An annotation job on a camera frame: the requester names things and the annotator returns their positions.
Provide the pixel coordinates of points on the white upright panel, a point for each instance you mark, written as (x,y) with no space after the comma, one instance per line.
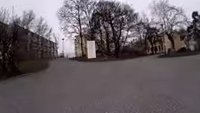
(91,49)

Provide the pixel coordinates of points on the grass island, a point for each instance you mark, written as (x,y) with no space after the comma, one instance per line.
(121,57)

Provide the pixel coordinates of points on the grey asphalt road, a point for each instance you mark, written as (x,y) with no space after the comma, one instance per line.
(100,89)

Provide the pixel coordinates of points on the group of bare trees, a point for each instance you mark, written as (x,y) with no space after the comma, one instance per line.
(111,25)

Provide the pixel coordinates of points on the pole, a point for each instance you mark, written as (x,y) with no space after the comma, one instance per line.
(63,48)

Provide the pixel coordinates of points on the dark long building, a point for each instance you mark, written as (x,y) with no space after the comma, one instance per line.
(37,43)

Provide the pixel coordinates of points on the grass patch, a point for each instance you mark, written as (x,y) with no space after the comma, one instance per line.
(33,66)

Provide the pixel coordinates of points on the beige building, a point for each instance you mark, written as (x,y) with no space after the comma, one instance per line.
(175,42)

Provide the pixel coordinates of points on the bare tree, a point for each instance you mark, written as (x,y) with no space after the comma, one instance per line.
(169,19)

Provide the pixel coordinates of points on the grass strip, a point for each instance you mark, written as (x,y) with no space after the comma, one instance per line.
(184,53)

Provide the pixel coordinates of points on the bare bushes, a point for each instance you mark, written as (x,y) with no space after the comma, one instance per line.
(1,52)

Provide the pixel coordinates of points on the dark tree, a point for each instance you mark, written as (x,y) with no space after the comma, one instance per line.
(197,30)

